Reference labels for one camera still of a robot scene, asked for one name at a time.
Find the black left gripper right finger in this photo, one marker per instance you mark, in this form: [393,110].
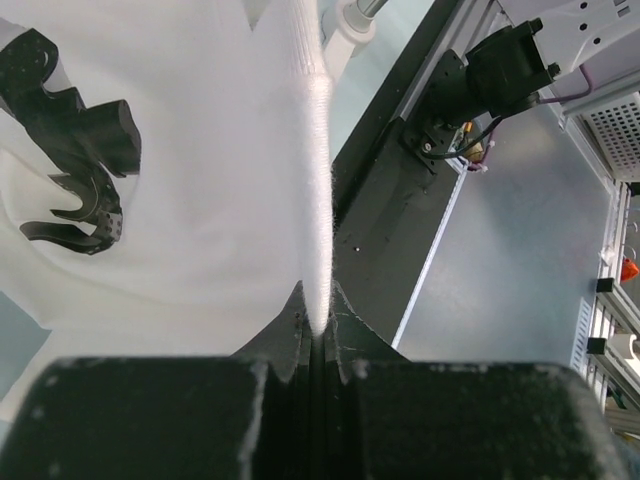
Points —
[392,418]

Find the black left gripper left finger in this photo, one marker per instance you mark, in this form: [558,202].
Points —
[188,417]

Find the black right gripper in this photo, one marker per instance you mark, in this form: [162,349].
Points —
[90,146]

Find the white t shirt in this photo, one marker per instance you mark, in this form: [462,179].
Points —
[232,206]

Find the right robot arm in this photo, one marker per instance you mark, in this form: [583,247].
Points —
[502,76]

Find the white rack foot near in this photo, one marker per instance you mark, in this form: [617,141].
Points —
[348,27]

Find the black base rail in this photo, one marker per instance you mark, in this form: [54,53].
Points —
[391,203]

